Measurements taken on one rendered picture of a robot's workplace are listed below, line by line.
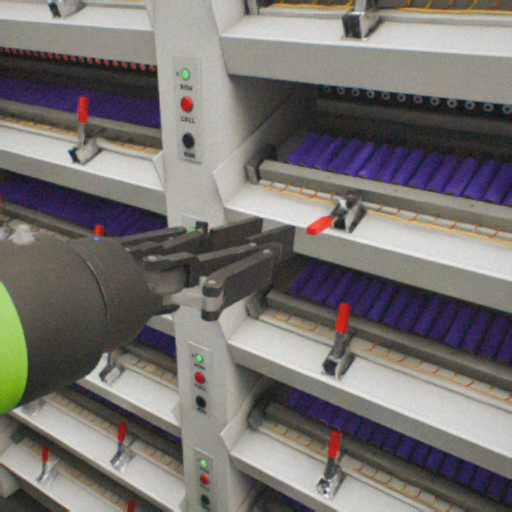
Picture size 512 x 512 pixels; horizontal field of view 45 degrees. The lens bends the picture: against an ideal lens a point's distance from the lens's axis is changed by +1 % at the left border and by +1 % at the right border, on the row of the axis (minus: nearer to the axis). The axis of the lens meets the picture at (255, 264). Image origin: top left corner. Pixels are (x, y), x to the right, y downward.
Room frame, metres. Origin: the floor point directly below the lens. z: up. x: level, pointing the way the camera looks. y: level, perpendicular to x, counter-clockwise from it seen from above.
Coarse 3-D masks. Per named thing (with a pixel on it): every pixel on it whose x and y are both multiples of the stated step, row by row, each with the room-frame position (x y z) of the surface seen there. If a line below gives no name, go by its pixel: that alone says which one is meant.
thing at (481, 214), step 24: (264, 168) 0.73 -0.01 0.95; (288, 168) 0.72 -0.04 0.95; (336, 192) 0.68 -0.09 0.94; (384, 192) 0.64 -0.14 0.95; (408, 192) 0.63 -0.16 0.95; (432, 192) 0.62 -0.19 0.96; (432, 216) 0.61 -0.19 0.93; (456, 216) 0.59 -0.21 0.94; (480, 216) 0.58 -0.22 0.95; (504, 216) 0.57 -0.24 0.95
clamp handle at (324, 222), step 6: (342, 204) 0.63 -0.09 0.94; (342, 210) 0.63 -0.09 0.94; (324, 216) 0.60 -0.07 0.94; (330, 216) 0.61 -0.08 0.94; (336, 216) 0.61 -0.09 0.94; (318, 222) 0.59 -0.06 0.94; (324, 222) 0.59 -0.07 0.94; (330, 222) 0.59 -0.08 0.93; (306, 228) 0.58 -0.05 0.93; (312, 228) 0.57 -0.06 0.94; (318, 228) 0.57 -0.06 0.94; (324, 228) 0.58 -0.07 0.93; (312, 234) 0.57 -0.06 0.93
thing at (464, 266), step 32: (288, 128) 0.83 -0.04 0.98; (480, 128) 0.71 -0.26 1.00; (256, 160) 0.74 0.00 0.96; (224, 192) 0.71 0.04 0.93; (256, 192) 0.73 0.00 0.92; (288, 192) 0.71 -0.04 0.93; (288, 224) 0.66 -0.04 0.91; (384, 224) 0.62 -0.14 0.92; (416, 224) 0.61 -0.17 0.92; (320, 256) 0.65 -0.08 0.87; (352, 256) 0.62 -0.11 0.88; (384, 256) 0.59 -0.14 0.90; (416, 256) 0.57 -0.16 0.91; (448, 256) 0.56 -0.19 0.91; (480, 256) 0.55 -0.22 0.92; (448, 288) 0.56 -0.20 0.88; (480, 288) 0.54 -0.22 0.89
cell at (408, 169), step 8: (416, 152) 0.70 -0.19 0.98; (424, 152) 0.71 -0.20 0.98; (408, 160) 0.69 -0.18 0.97; (416, 160) 0.69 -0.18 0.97; (424, 160) 0.70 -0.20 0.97; (400, 168) 0.68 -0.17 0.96; (408, 168) 0.68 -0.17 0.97; (416, 168) 0.68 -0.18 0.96; (400, 176) 0.67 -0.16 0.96; (408, 176) 0.67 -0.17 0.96; (400, 184) 0.66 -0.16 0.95
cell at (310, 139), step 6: (312, 132) 0.79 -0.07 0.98; (306, 138) 0.78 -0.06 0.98; (312, 138) 0.78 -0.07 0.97; (318, 138) 0.79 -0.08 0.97; (300, 144) 0.77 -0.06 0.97; (306, 144) 0.77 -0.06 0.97; (312, 144) 0.78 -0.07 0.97; (294, 150) 0.76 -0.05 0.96; (300, 150) 0.76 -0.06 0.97; (306, 150) 0.77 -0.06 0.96; (288, 156) 0.75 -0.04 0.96; (294, 156) 0.75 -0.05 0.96; (300, 156) 0.75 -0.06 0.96; (294, 162) 0.74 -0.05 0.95
